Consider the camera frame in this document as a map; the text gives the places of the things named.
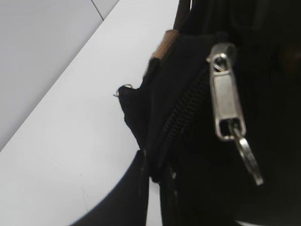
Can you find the black tote bag tan handles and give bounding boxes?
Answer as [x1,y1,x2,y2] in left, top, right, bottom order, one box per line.
[75,0,301,226]

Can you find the silver metal zipper pull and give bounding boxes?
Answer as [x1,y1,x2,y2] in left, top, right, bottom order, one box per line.
[206,42,264,186]

